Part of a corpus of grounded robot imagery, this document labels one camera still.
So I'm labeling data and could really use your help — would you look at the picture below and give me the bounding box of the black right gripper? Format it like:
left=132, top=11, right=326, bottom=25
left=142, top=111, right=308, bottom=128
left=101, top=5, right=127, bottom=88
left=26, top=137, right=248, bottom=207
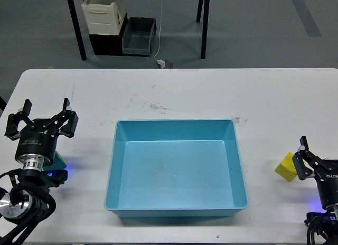
left=292, top=136, right=337, bottom=210

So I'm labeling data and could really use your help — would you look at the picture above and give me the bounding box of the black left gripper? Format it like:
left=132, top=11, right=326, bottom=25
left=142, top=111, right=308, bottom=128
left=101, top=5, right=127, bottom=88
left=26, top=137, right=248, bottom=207
left=5, top=98, right=79, bottom=162

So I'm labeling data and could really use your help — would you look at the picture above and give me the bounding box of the yellow wooden block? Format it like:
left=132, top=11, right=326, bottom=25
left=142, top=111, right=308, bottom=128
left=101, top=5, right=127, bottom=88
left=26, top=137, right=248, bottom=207
left=275, top=153, right=298, bottom=182

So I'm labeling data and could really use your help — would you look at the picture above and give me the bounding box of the green wooden block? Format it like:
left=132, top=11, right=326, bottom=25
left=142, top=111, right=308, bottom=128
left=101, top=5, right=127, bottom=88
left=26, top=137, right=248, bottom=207
left=42, top=151, right=67, bottom=171

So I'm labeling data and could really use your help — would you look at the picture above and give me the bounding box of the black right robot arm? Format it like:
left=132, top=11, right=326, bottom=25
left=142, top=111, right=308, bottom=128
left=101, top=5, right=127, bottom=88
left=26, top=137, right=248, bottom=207
left=292, top=136, right=337, bottom=244

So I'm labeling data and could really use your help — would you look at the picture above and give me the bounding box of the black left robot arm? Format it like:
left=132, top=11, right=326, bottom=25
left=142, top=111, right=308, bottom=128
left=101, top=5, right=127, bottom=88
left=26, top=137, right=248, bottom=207
left=1, top=98, right=78, bottom=244

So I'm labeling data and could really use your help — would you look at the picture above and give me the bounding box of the light blue plastic box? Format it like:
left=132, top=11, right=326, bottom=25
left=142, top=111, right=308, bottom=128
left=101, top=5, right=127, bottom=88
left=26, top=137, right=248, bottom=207
left=104, top=119, right=248, bottom=218

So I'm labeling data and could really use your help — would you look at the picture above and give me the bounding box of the dark brown crate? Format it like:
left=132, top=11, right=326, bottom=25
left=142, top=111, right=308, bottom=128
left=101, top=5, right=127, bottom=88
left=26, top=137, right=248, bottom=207
left=89, top=15, right=128, bottom=56

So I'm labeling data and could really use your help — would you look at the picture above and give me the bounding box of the white plastic crate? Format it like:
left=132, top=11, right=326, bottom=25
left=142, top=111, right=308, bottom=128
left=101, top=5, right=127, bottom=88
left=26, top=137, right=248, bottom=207
left=81, top=0, right=126, bottom=35

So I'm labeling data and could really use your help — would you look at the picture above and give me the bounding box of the grey plastic bin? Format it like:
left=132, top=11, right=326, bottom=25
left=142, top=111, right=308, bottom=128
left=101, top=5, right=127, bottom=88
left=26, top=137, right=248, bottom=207
left=122, top=17, right=157, bottom=56

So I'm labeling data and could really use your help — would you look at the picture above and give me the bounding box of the white power adapter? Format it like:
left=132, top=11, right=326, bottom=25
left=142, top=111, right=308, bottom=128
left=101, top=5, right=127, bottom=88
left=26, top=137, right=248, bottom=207
left=157, top=59, right=165, bottom=69

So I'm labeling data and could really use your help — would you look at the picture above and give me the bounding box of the black table leg left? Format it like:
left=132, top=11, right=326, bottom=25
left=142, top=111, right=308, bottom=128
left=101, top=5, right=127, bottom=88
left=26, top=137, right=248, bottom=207
left=67, top=0, right=87, bottom=61

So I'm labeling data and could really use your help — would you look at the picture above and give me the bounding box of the black table leg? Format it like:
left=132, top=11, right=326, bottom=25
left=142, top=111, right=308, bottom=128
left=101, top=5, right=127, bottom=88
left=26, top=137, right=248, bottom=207
left=196, top=0, right=210, bottom=59
left=67, top=0, right=87, bottom=61

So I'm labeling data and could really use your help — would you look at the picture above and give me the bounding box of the black table leg right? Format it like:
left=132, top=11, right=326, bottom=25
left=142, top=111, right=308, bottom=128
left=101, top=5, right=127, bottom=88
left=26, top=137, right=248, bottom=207
left=196, top=0, right=210, bottom=59

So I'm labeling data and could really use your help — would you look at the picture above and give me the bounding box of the white hanging cable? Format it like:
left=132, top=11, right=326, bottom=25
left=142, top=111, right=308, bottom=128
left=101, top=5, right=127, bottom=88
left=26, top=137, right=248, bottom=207
left=154, top=0, right=163, bottom=61

